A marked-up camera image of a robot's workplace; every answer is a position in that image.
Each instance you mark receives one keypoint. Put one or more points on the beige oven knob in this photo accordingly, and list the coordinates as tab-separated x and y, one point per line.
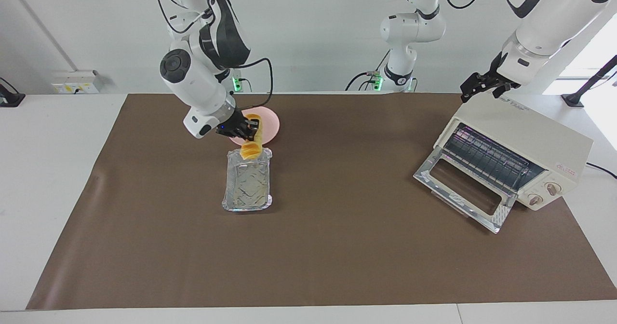
553	188
535	199

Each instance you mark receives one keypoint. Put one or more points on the aluminium foil tray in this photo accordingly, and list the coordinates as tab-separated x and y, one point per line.
247	189

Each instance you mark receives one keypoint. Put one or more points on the pink round plate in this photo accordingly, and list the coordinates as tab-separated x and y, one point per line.
271	121

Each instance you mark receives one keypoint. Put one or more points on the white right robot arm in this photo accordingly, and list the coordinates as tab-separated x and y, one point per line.
193	83

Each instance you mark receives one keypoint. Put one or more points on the glass oven door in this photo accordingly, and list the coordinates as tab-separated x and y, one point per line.
458	182

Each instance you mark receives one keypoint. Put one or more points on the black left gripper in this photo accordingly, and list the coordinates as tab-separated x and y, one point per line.
494	77

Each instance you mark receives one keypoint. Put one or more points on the black pole stand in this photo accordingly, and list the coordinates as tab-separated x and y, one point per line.
590	83

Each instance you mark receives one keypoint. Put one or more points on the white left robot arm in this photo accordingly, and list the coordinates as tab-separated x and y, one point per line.
544	25

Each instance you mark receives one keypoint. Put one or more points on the sliced orange bread loaf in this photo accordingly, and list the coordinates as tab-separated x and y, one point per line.
250	151

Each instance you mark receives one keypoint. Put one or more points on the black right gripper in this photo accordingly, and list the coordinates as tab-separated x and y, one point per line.
232	125

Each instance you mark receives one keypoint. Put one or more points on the black bracket mount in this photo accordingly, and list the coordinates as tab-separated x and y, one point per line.
9	97

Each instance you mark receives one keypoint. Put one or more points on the white toaster oven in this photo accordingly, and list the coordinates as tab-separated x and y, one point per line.
530	131

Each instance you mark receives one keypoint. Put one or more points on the brown table mat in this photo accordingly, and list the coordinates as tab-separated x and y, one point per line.
337	242

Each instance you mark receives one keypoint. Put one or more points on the white wall socket strip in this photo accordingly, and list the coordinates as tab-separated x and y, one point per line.
77	83

